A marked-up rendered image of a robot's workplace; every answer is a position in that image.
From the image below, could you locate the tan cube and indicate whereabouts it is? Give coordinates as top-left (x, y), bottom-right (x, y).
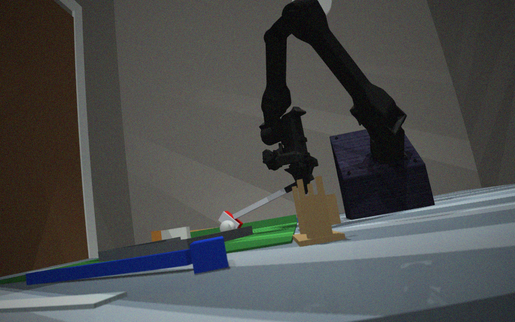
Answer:
top-left (326, 194), bottom-right (341, 225)

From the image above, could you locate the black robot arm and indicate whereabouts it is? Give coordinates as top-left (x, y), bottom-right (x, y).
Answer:
top-left (259, 0), bottom-right (407, 164)

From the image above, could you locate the white golf ball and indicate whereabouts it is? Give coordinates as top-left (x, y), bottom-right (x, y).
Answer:
top-left (220, 220), bottom-right (236, 232)

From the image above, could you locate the green rectangular mat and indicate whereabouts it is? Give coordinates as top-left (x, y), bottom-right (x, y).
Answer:
top-left (0, 222), bottom-right (298, 284)

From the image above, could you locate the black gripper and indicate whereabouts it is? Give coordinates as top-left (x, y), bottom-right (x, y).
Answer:
top-left (275, 133), bottom-right (319, 194)

